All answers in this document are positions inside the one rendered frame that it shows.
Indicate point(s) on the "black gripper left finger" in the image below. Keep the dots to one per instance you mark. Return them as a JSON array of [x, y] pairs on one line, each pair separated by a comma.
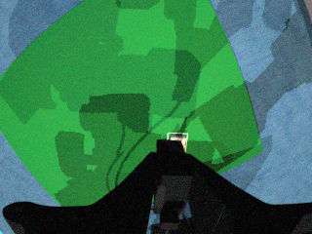
[[124, 210]]

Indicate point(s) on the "green circuit board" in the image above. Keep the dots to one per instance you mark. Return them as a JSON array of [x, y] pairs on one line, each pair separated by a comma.
[[84, 104]]

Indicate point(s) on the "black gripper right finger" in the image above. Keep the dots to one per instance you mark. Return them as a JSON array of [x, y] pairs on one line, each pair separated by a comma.
[[219, 207]]

